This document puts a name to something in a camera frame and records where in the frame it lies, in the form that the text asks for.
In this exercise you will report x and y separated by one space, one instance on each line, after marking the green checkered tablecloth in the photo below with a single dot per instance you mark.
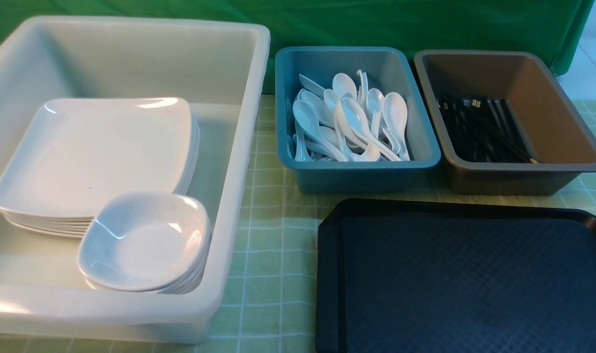
268 305

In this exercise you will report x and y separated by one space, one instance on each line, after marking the pile of black chopsticks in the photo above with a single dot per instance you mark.
483 131

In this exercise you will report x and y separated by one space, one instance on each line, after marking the green backdrop cloth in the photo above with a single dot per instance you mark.
549 29

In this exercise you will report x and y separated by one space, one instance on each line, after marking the stack of white small bowls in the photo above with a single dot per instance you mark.
147 242

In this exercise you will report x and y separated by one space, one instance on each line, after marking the black serving tray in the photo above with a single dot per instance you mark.
430 277

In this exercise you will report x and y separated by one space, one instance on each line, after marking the pile of white spoons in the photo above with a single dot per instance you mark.
349 122

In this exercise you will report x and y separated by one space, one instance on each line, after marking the stack of white square plates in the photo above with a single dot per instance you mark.
76 155

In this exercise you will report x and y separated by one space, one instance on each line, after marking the brown plastic bin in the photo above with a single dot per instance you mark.
550 126

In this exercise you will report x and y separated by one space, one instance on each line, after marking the large white plastic tub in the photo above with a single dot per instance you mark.
219 68

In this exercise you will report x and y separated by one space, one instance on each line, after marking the teal plastic bin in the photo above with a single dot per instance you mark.
387 70

